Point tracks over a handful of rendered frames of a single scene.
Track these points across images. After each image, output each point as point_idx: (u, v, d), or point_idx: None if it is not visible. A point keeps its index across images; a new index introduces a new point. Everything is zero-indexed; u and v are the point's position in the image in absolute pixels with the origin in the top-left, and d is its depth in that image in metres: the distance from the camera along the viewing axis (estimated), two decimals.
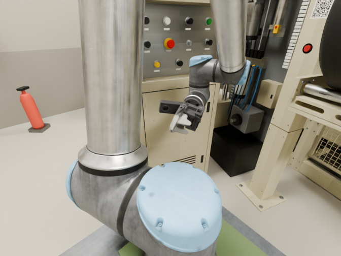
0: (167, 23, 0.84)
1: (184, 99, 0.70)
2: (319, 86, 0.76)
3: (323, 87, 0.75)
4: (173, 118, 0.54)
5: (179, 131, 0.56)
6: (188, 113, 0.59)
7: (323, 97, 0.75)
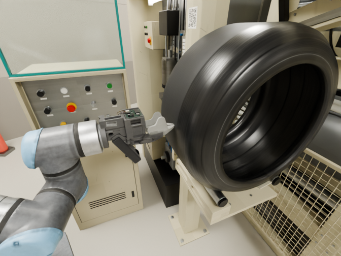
0: (64, 93, 0.95)
1: (103, 151, 0.47)
2: None
3: None
4: (166, 133, 0.51)
5: None
6: (145, 128, 0.48)
7: None
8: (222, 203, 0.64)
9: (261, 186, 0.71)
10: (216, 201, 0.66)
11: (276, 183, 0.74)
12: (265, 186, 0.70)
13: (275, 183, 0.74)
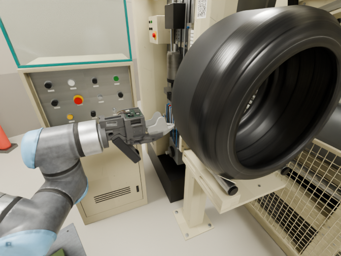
0: (71, 85, 0.95)
1: (103, 151, 0.47)
2: None
3: (195, 154, 0.87)
4: (166, 133, 0.51)
5: None
6: (145, 128, 0.48)
7: None
8: (233, 193, 0.66)
9: (227, 179, 0.60)
10: None
11: (284, 172, 0.74)
12: (231, 181, 0.60)
13: (285, 171, 0.74)
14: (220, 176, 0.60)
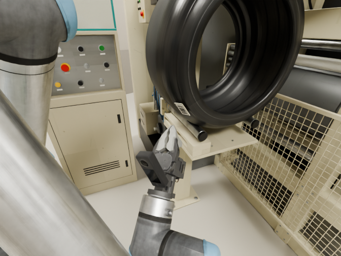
0: (58, 51, 1.00)
1: (145, 194, 0.45)
2: None
3: None
4: (162, 134, 0.54)
5: None
6: None
7: None
8: (205, 135, 0.70)
9: (181, 106, 0.60)
10: (204, 130, 0.71)
11: (256, 123, 0.79)
12: (185, 109, 0.60)
13: (258, 123, 0.80)
14: (176, 102, 0.60)
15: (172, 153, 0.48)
